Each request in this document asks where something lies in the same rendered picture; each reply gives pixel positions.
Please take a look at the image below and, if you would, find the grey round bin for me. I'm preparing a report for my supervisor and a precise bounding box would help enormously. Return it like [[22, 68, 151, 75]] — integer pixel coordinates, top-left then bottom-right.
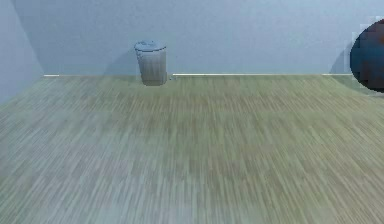
[[134, 40, 173, 87]]

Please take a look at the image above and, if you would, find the dark blue round object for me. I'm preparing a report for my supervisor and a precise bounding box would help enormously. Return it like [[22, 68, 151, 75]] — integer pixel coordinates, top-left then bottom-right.
[[349, 18, 384, 94]]

